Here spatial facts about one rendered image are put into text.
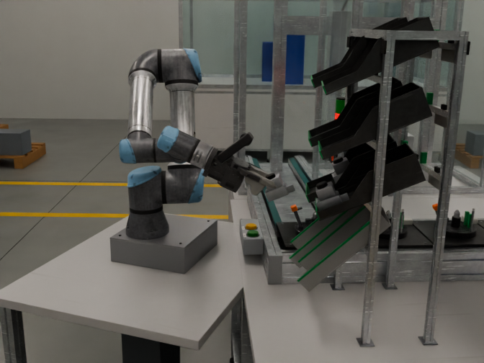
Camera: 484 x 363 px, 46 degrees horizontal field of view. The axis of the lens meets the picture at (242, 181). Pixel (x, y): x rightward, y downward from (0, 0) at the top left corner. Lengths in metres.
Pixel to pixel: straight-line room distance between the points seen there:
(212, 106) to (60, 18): 4.18
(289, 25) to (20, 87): 8.16
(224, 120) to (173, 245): 5.12
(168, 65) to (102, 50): 8.21
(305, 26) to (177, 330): 1.78
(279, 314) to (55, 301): 0.67
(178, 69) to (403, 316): 1.07
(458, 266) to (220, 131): 5.26
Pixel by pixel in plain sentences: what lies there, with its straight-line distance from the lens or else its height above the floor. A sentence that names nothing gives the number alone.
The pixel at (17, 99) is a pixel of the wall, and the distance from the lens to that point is 10.73.
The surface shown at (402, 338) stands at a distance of 1.65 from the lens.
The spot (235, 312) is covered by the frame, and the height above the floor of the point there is 0.29.
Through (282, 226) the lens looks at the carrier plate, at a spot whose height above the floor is 0.97.
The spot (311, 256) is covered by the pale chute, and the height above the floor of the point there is 1.04.
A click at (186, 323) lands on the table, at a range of 1.66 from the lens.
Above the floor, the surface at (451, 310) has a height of 0.86.
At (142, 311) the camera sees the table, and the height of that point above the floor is 0.86.
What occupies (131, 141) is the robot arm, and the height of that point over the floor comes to 1.32.
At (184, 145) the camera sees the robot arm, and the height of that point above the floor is 1.33.
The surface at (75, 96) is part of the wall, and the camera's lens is 10.39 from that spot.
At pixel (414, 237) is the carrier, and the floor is 0.97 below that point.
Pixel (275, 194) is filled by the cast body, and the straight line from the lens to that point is 1.65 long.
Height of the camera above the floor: 1.68
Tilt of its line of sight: 16 degrees down
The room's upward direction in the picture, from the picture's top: 1 degrees clockwise
